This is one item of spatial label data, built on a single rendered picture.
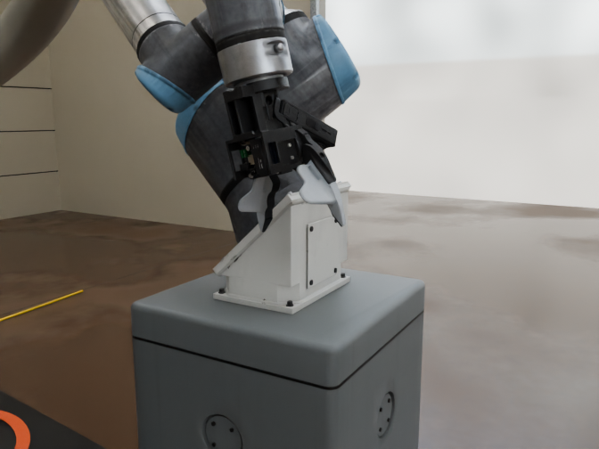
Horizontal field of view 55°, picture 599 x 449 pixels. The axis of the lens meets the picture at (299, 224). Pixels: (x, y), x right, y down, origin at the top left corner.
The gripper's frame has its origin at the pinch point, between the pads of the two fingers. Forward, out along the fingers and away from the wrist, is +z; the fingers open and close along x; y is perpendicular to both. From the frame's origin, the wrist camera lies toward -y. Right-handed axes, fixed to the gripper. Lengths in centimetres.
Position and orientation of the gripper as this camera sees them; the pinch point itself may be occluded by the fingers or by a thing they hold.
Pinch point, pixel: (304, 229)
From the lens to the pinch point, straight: 78.1
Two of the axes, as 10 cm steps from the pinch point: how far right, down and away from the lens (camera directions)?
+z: 2.2, 9.7, 1.5
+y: -6.6, 2.6, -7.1
